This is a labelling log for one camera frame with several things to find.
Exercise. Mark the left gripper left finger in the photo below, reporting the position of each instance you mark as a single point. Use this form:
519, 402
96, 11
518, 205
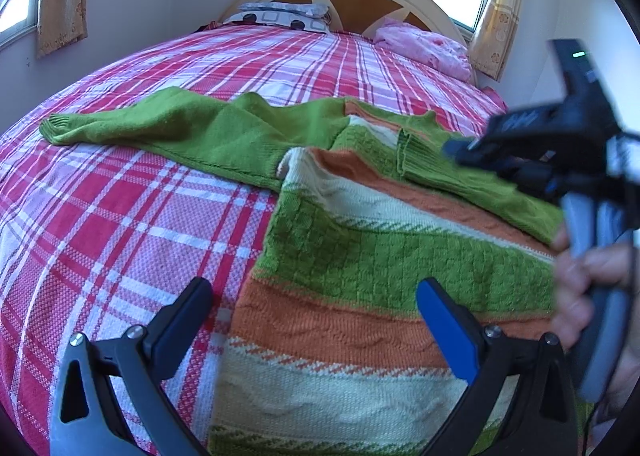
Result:
87, 419

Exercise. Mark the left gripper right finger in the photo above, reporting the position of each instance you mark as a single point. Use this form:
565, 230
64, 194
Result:
541, 418

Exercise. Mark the green orange striped knit sweater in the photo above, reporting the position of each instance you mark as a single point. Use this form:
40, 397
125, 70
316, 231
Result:
327, 353

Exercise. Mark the dark clothing beside bed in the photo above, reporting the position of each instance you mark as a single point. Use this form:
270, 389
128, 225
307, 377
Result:
209, 26

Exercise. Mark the person right hand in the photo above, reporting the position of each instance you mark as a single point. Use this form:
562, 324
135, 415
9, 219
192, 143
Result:
574, 310

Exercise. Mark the yellow curtain right panel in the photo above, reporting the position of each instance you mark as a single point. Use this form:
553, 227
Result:
491, 42

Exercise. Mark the pink pillow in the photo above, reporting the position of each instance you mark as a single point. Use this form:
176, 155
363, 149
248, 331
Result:
426, 47

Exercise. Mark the red white plaid bed sheet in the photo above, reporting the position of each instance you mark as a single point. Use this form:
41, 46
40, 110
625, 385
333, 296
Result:
96, 239

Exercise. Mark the grey car print pillow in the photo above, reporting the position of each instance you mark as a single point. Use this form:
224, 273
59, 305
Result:
313, 17

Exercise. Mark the pink cloth by wall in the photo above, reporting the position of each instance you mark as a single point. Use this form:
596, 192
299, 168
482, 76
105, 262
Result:
495, 98

